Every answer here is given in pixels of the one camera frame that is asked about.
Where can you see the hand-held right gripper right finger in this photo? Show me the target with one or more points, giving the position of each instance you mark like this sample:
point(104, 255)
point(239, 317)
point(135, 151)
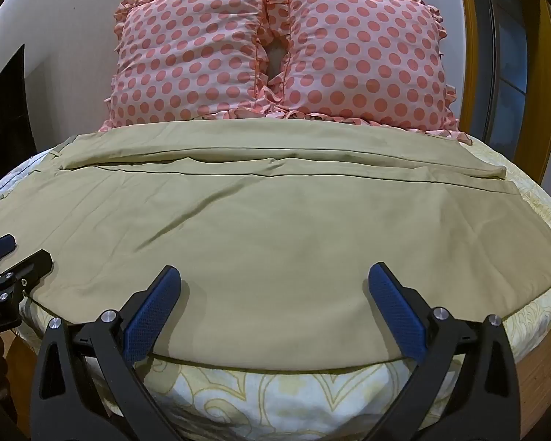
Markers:
point(395, 308)

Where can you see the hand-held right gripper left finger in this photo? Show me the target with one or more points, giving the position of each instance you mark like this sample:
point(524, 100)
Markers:
point(149, 312)

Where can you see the olive green blanket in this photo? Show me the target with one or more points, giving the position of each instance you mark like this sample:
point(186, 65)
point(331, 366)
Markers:
point(257, 220)

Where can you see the dark cabinet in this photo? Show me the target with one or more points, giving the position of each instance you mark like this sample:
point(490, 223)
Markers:
point(4, 110)

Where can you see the floral bed sheet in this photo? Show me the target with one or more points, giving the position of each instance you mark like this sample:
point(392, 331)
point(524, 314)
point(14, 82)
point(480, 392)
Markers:
point(266, 399)

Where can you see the pink polka dot pillow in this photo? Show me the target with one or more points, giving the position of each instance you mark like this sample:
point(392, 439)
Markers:
point(188, 55)
point(362, 55)

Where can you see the wooden door frame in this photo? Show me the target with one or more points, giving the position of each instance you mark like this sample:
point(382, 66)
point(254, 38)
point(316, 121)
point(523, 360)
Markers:
point(468, 50)

